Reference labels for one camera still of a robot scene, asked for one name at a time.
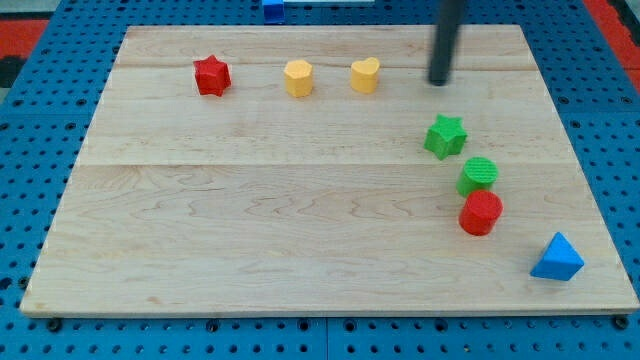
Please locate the red star block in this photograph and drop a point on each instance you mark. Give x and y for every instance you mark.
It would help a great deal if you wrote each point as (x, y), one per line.
(212, 76)

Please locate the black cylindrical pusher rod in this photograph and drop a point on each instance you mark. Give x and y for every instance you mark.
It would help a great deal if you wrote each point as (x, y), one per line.
(448, 24)

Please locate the green star block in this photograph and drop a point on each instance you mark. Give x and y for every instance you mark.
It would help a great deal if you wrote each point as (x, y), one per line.
(445, 137)

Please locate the blue block at top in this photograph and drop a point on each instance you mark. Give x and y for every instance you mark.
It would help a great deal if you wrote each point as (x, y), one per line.
(273, 11)

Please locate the blue triangle block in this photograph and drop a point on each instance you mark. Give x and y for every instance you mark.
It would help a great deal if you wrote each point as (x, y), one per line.
(559, 261)

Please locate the green cylinder block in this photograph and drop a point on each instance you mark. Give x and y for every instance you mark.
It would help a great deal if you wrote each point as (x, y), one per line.
(477, 173)

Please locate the yellow heart block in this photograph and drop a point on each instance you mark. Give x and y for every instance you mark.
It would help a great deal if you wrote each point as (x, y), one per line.
(364, 75)

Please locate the wooden board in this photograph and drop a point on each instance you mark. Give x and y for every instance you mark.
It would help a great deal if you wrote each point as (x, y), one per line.
(260, 204)

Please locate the red cylinder block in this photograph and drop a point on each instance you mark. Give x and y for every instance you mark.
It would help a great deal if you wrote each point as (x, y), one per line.
(480, 212)

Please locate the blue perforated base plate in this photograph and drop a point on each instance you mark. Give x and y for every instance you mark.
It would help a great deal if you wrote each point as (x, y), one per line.
(45, 115)

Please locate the yellow hexagon block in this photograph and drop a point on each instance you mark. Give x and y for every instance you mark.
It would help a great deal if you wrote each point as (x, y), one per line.
(298, 76)

